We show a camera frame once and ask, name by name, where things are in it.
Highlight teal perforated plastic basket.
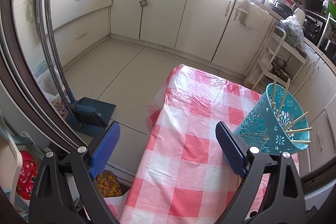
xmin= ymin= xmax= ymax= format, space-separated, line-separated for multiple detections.
xmin=232 ymin=83 xmax=310 ymax=155

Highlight single separate wooden chopstick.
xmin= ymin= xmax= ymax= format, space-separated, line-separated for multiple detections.
xmin=271 ymin=76 xmax=277 ymax=111

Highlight cream kitchen cabinets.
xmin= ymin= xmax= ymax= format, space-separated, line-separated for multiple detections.
xmin=12 ymin=0 xmax=336 ymax=175

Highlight colourful patterned bag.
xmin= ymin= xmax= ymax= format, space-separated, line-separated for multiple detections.
xmin=94 ymin=170 xmax=123 ymax=198

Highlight blue broom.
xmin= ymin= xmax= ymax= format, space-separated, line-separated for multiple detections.
xmin=35 ymin=0 xmax=109 ymax=128

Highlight red white checkered tablecloth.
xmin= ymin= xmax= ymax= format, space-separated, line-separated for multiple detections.
xmin=103 ymin=63 xmax=301 ymax=224

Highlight blue dustpan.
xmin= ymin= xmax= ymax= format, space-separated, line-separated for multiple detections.
xmin=66 ymin=97 xmax=116 ymax=137

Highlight white storage rack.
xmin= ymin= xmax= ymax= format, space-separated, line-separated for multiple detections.
xmin=244 ymin=26 xmax=309 ymax=93

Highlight green vegetable plastic bag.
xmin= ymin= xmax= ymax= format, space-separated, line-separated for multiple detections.
xmin=278 ymin=16 xmax=303 ymax=48

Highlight white hanging bin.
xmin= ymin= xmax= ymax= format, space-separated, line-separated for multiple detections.
xmin=237 ymin=0 xmax=269 ymax=31

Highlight white thermos jug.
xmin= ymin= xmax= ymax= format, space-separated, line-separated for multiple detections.
xmin=291 ymin=3 xmax=305 ymax=26

